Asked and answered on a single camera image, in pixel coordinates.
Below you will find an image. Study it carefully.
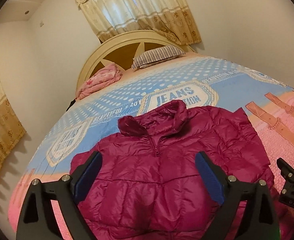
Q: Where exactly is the magenta puffer jacket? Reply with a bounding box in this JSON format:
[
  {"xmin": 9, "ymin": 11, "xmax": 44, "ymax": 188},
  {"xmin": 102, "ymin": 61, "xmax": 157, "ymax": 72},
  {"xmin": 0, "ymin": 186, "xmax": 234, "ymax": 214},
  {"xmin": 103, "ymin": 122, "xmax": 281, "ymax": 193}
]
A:
[{"xmin": 70, "ymin": 100, "xmax": 294, "ymax": 240}]

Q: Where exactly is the blue and pink bedspread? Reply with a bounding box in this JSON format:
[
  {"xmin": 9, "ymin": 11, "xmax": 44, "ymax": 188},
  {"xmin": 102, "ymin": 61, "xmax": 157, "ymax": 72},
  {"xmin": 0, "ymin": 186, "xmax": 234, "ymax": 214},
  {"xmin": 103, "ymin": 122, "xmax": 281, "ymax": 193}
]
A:
[{"xmin": 8, "ymin": 55, "xmax": 294, "ymax": 239}]

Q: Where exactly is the folded pink floral blanket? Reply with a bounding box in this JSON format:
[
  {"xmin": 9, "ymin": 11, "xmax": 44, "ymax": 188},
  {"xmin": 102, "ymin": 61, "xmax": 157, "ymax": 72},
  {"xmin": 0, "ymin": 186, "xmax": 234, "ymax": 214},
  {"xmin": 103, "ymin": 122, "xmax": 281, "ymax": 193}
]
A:
[{"xmin": 76, "ymin": 63, "xmax": 122, "ymax": 100}]

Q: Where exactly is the striped pillow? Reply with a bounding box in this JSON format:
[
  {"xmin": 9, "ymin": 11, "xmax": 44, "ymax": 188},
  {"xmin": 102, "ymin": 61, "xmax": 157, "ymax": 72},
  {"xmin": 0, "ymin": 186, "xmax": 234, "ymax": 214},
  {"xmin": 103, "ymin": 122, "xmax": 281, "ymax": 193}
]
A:
[{"xmin": 131, "ymin": 46, "xmax": 186, "ymax": 69}]

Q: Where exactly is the cream wooden headboard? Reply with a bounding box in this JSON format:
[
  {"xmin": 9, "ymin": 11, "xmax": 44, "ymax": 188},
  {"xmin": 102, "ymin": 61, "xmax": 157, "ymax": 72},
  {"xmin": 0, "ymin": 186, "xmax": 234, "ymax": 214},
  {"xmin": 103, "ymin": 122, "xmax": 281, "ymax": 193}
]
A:
[{"xmin": 75, "ymin": 30, "xmax": 198, "ymax": 100}]

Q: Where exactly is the beige window curtain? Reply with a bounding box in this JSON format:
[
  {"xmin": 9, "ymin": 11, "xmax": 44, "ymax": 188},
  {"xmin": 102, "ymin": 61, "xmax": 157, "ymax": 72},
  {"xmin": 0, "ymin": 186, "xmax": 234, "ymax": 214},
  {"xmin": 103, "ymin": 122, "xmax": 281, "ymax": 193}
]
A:
[{"xmin": 75, "ymin": 0, "xmax": 202, "ymax": 46}]

